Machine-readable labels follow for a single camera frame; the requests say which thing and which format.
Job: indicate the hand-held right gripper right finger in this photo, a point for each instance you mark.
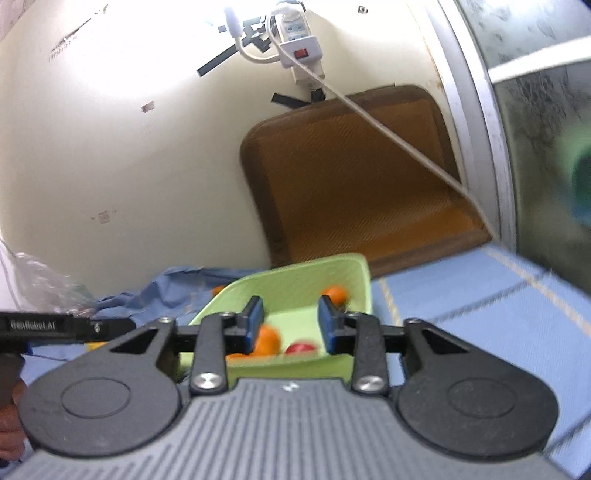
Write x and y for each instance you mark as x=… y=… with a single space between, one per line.
x=327 y=323

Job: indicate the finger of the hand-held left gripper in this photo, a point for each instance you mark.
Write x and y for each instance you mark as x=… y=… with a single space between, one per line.
x=115 y=329

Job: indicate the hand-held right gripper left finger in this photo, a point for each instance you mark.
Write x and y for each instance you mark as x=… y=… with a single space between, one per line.
x=255 y=321

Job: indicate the mandarin orange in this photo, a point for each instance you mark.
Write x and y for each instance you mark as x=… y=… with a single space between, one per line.
x=236 y=356
x=268 y=341

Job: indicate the light green plastic basket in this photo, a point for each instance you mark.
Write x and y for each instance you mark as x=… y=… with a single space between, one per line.
x=295 y=286

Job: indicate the person's left hand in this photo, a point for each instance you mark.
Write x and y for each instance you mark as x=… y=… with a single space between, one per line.
x=14 y=434

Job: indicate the small orange tomato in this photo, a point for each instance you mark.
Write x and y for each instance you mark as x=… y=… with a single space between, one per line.
x=218 y=290
x=335 y=295

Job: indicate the clear plastic bag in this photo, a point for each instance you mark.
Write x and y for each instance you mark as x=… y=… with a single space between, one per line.
x=46 y=286

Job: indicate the blue striped blanket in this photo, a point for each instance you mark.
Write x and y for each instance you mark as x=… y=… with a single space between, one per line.
x=461 y=295

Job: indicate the brown seat cushion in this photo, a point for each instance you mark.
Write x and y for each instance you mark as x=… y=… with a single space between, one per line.
x=346 y=184

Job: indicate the black tape strip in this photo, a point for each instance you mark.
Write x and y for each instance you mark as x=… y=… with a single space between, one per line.
x=217 y=61
x=291 y=99

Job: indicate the white power strip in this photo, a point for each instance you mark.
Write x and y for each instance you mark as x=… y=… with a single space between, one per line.
x=300 y=41

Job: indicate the metal window frame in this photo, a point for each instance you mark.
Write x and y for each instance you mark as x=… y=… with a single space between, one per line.
x=485 y=115

